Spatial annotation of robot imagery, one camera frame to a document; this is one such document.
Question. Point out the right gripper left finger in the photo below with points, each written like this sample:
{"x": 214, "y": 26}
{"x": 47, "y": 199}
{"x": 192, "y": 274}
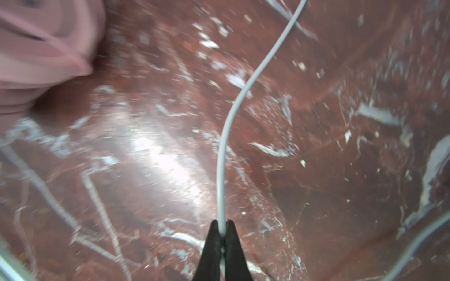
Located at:
{"x": 209, "y": 264}

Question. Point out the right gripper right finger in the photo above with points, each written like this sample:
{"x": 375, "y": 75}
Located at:
{"x": 236, "y": 268}

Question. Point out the pink headphones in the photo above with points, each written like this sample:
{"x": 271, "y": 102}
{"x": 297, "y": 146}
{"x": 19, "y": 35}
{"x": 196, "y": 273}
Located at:
{"x": 46, "y": 43}

